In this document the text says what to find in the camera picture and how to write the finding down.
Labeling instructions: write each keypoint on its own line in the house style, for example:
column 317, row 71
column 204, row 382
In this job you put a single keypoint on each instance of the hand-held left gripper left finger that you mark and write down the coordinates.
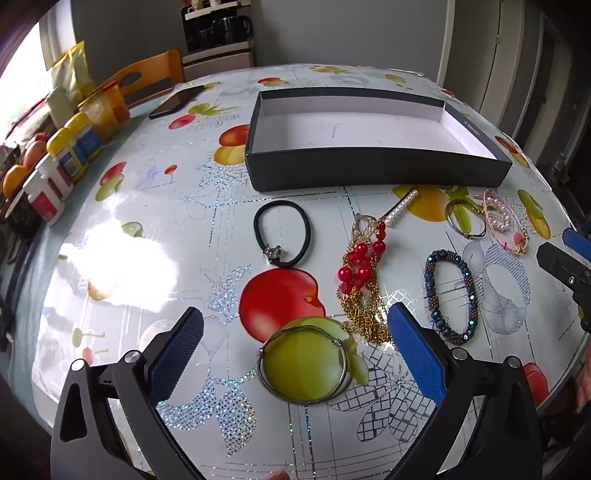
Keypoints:
column 178, row 355

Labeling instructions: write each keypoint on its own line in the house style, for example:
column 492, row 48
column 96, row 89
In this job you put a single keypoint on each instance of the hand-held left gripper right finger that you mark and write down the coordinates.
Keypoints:
column 415, row 350

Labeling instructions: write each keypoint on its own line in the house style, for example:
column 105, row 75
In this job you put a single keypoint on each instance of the white plastic bottle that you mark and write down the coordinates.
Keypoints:
column 60, row 108

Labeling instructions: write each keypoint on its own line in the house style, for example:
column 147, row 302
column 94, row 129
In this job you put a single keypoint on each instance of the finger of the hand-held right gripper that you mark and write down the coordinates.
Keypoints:
column 576, row 242
column 561, row 270

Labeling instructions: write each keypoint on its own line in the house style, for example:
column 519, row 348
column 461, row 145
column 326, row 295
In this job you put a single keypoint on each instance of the fruit print tablecloth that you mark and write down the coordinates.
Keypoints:
column 161, row 230

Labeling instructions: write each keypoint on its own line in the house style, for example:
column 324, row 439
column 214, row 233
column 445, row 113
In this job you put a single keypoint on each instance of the yellow lid blue label jar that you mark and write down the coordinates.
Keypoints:
column 85, row 138

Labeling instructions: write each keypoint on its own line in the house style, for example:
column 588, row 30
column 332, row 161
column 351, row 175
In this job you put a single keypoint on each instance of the orange fruit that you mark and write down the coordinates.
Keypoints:
column 14, row 179

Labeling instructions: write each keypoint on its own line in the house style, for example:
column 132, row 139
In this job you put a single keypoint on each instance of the black shallow cardboard box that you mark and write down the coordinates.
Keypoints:
column 369, row 166

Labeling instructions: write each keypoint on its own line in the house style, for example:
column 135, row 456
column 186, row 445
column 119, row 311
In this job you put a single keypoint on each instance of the dark thin hoop bangle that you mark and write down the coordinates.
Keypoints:
column 448, row 217

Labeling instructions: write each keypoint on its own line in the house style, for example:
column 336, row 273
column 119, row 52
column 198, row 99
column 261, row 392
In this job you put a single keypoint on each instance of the white lid red label jar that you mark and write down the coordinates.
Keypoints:
column 46, row 194

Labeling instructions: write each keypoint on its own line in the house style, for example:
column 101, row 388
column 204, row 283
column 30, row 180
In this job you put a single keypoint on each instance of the yellow snack bag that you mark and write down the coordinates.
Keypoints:
column 71, row 64

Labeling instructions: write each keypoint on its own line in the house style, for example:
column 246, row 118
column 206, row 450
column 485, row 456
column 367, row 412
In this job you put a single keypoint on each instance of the wooden chair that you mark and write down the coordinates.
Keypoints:
column 157, row 69

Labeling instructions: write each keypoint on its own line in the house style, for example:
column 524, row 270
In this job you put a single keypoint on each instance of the red apple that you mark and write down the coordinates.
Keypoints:
column 33, row 152

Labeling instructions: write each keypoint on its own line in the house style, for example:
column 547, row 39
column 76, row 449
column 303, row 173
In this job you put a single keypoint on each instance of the black smartphone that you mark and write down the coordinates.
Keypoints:
column 178, row 101

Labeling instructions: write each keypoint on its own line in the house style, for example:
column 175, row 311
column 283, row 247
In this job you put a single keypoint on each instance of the cabinet with shelf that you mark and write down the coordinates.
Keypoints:
column 217, row 60

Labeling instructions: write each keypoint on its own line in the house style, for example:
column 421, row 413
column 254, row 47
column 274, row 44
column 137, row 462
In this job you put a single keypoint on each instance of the black kettle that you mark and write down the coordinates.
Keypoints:
column 233, row 25

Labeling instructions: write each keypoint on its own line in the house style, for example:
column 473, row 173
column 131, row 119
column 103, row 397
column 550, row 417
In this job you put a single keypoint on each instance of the pearl hair clip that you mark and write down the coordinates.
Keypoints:
column 399, row 207

